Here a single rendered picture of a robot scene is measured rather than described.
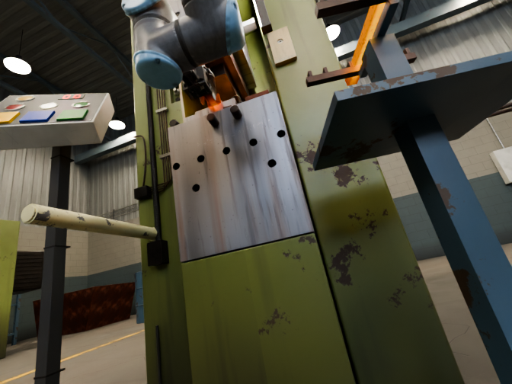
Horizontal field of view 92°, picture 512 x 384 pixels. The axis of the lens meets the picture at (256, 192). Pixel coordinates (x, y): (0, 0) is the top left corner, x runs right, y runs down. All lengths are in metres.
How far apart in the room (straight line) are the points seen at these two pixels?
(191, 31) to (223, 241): 0.49
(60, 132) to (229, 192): 0.59
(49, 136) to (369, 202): 1.05
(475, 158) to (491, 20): 3.80
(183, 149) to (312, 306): 0.58
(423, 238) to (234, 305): 6.39
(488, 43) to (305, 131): 8.56
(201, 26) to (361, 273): 0.75
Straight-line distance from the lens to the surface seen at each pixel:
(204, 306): 0.72
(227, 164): 0.75
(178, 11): 1.36
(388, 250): 0.87
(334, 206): 0.86
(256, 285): 0.67
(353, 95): 0.46
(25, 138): 1.08
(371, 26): 0.78
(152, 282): 1.05
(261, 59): 1.69
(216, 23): 0.55
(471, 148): 7.75
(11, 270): 5.46
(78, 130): 1.01
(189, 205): 0.76
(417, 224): 6.92
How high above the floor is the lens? 0.40
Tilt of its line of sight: 18 degrees up
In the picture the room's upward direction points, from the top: 12 degrees counter-clockwise
